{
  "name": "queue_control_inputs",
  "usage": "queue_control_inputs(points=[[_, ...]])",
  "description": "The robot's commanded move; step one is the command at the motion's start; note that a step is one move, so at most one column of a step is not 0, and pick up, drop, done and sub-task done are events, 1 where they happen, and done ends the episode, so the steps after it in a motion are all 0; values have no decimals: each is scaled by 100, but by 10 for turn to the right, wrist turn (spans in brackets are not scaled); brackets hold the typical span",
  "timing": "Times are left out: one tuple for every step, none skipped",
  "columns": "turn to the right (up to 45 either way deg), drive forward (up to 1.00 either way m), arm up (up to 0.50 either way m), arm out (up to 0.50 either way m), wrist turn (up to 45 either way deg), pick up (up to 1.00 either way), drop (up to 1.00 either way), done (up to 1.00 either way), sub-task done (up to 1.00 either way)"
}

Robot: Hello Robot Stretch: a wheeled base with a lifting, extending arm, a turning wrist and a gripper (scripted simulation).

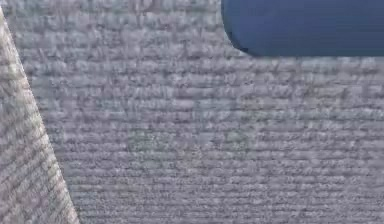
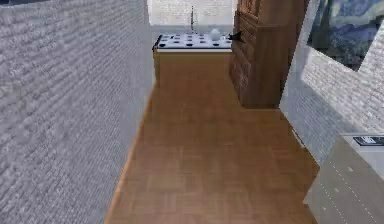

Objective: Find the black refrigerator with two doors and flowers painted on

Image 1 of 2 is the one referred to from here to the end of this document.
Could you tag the grey woven sofa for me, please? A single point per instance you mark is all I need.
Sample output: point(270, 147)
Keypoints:
point(186, 133)

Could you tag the blue cushion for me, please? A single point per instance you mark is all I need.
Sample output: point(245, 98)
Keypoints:
point(306, 26)

